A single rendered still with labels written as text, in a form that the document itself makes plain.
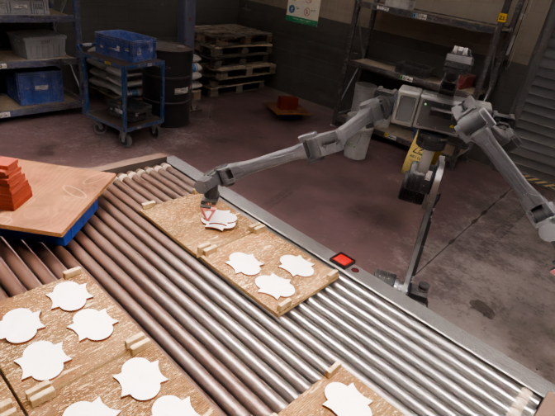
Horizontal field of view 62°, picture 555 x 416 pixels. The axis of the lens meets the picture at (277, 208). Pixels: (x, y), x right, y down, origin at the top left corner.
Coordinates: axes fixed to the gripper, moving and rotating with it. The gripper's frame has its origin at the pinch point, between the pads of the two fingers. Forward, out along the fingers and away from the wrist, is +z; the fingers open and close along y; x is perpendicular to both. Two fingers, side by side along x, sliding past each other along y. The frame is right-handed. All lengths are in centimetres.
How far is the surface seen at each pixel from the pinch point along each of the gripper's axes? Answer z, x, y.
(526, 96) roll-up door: -1, -311, 352
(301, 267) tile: 1.2, -39.2, -27.5
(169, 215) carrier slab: 3.1, 16.6, 0.4
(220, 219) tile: 0.2, -5.4, -2.1
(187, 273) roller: 4.9, 2.5, -35.5
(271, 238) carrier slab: 2.4, -27.5, -9.0
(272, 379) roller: 4, -30, -79
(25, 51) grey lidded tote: 29, 240, 332
